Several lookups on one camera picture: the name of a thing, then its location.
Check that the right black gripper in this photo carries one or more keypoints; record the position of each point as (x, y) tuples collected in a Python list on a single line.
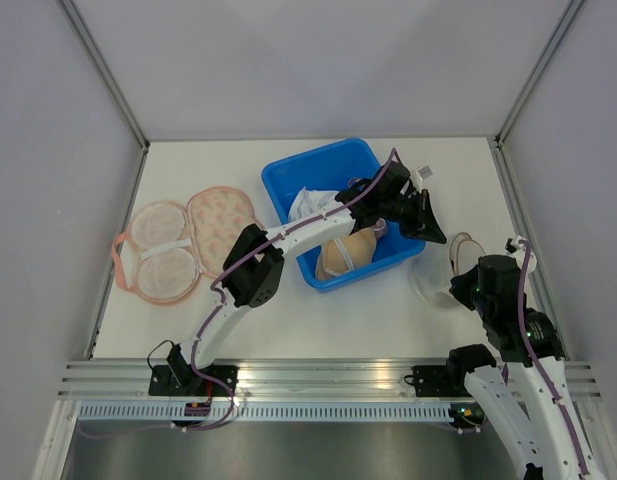
[(459, 285)]

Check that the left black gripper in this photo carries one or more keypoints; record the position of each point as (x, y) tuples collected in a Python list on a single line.
[(424, 225)]

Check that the white mesh laundry bag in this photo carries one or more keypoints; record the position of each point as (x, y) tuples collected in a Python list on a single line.
[(432, 270)]

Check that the white satin bra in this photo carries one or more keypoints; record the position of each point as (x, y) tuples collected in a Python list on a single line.
[(311, 207)]

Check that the floral mesh laundry bag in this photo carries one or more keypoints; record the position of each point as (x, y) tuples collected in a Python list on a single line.
[(167, 246)]

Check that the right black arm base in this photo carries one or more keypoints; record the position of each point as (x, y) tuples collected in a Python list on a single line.
[(433, 381)]

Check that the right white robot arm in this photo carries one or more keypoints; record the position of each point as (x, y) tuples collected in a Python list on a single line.
[(519, 378)]

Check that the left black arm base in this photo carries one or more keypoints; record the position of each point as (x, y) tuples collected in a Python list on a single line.
[(163, 382)]

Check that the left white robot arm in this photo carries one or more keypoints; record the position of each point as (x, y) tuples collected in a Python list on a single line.
[(253, 269)]

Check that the beige bra in bin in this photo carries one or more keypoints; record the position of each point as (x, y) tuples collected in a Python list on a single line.
[(347, 254)]

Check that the white slotted cable duct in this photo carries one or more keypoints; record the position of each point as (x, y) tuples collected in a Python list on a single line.
[(269, 411)]

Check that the aluminium mounting rail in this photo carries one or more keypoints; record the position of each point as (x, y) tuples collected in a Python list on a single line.
[(282, 380)]

